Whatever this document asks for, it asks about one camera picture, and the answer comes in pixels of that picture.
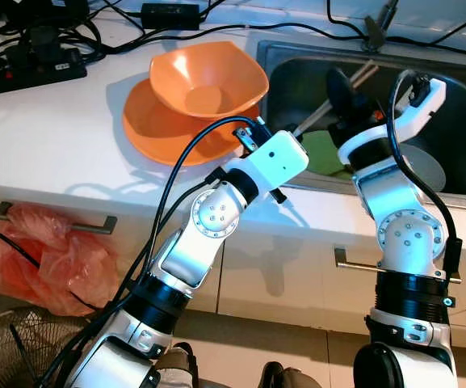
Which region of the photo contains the steel cabinet handle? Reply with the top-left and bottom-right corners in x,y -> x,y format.
334,247 -> 462,284
0,200 -> 119,237

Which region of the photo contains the metal sink faucet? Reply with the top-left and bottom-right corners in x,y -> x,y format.
363,0 -> 399,53

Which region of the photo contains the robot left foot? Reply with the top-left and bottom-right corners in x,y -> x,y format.
156,344 -> 197,388

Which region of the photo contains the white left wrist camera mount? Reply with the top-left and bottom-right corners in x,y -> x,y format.
231,132 -> 310,195

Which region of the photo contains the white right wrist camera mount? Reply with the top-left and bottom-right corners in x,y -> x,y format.
338,77 -> 447,162

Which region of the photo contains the banded wooden chopsticks pair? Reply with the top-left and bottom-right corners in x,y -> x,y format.
292,61 -> 379,140

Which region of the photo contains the orange plastic plate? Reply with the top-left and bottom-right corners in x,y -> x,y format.
122,78 -> 262,167

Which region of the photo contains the stainless steel sink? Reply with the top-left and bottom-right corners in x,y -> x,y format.
257,40 -> 466,199

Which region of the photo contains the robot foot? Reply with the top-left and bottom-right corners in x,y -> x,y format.
257,362 -> 322,388
156,344 -> 197,388

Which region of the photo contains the black hanging power cable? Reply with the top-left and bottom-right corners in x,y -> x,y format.
0,217 -> 96,312

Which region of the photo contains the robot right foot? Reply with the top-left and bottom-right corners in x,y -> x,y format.
257,362 -> 322,388

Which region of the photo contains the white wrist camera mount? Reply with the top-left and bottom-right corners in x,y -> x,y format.
231,132 -> 310,195
338,77 -> 447,162

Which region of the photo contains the orange plastic bag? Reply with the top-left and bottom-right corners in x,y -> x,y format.
0,202 -> 120,316

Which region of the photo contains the orange plastic bowl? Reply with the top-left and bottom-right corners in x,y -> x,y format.
149,40 -> 270,120

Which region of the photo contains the black power adapter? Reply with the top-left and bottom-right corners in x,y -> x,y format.
141,4 -> 201,32

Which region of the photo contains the white kitchen cabinet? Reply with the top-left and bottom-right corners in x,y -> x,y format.
0,188 -> 466,348

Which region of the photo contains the green plate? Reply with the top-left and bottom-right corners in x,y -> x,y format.
297,129 -> 355,179

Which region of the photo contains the grey white bowl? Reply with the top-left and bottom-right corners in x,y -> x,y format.
394,145 -> 447,192

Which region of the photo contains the black power strip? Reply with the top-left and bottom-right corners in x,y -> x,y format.
0,44 -> 88,99

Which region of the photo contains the black electronics box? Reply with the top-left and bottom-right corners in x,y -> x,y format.
0,0 -> 88,23

